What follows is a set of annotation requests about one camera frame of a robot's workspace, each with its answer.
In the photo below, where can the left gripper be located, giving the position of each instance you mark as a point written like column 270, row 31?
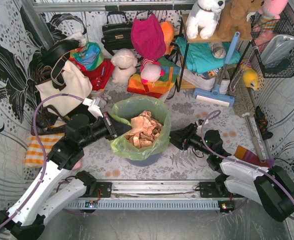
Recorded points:
column 110, row 127

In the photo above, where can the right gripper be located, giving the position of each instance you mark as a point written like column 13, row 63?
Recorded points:
column 185, row 137

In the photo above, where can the green trash bag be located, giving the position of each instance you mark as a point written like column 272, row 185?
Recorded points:
column 127, row 109

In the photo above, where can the blue trash bin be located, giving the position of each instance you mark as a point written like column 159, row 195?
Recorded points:
column 147, row 162

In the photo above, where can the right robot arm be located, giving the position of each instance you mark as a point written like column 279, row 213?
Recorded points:
column 272, row 187

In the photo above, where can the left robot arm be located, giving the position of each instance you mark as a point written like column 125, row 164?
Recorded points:
column 26, row 219

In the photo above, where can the rainbow striped bag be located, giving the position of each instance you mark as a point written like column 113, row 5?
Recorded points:
column 156, row 89

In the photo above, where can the brown patterned bag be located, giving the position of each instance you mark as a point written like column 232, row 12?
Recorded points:
column 47, row 118

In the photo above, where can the cream canvas tote bag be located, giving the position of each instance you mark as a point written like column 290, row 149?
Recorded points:
column 75, row 83

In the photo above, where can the magenta cloth bag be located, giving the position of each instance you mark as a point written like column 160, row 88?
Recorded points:
column 147, row 38

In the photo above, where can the crumpled brown paper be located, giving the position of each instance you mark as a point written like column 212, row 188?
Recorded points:
column 145, row 130

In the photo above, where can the red cloth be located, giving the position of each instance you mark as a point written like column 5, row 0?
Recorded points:
column 100, row 76

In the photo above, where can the pink white plush doll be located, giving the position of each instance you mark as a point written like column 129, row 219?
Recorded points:
column 150, row 71

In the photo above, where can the cream plush lamb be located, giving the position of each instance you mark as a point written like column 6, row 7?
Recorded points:
column 125, row 62

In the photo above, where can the bristle broom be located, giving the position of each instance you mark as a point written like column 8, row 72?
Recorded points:
column 244, row 108

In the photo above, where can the colourful rainbow cloth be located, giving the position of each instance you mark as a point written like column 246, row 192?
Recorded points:
column 87, row 58

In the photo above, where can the teal folded cloth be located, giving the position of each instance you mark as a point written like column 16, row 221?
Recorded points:
column 200, row 58

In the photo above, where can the orange checkered towel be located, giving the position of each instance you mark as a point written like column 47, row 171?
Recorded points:
column 34, row 157

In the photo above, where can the yellow plush duck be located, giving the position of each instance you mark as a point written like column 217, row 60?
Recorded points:
column 249, row 76

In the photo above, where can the black leather handbag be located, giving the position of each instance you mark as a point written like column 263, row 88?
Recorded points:
column 117, row 36

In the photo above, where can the wooden shelf rack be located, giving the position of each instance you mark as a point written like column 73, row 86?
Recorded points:
column 185, row 69

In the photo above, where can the white plush dog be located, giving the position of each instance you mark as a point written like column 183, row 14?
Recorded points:
column 203, row 18

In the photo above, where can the brown teddy bear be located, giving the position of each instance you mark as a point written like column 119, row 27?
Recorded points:
column 236, row 16

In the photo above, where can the silver foil pouch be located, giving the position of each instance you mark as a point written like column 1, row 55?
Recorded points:
column 277, row 48

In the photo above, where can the pink plush toy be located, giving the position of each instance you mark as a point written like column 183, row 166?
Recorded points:
column 270, row 12

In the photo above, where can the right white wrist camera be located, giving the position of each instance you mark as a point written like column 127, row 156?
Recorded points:
column 199, row 122

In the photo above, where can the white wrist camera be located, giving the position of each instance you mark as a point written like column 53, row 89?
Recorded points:
column 199, row 122
column 95, row 105

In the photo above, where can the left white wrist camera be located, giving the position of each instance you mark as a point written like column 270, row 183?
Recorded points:
column 95, row 105

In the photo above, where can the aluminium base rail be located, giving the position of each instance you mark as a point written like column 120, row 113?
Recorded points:
column 151, row 195

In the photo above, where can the black wire basket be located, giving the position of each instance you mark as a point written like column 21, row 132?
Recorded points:
column 261, row 36

